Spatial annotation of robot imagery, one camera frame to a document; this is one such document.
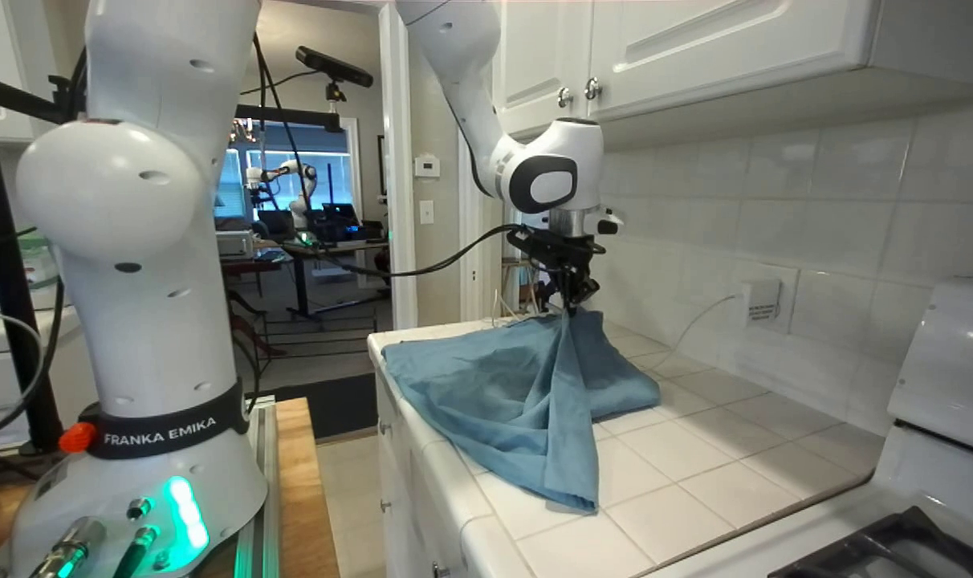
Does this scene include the orange round knob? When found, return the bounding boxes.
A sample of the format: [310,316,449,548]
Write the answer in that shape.
[58,420,101,457]

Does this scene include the black camera bar on boom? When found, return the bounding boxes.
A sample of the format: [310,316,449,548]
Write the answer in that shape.
[293,45,375,91]

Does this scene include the dark box under cart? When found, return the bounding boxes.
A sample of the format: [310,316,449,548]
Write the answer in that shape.
[291,372,382,443]

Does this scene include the blue pillowcase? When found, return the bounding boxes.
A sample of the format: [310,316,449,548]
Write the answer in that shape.
[382,308,664,516]

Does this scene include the dark background desk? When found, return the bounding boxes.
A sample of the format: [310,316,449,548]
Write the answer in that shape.
[211,234,395,323]

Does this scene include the wooden cart board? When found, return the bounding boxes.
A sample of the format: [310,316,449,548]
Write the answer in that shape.
[272,394,343,578]

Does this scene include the white wall cabinet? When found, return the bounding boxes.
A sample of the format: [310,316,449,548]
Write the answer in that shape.
[489,0,973,155]

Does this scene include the thin white charger cable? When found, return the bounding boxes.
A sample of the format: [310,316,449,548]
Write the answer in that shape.
[673,291,749,353]

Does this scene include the white kitchen stove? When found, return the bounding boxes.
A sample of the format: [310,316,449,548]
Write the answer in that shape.
[767,277,973,578]

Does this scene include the white wall outlet with charger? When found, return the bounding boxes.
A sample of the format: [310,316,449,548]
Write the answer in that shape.
[738,271,801,332]

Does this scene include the bright blue screen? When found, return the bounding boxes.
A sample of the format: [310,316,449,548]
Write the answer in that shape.
[211,116,357,234]

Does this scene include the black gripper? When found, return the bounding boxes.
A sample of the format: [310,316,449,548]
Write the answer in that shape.
[525,231,607,317]

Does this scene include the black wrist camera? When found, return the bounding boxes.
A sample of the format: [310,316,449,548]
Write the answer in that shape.
[507,223,546,260]

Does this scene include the black camera cable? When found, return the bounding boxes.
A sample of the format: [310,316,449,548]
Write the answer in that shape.
[250,30,525,282]

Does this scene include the white base cabinet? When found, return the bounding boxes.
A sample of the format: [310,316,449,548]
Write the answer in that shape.
[368,333,537,578]

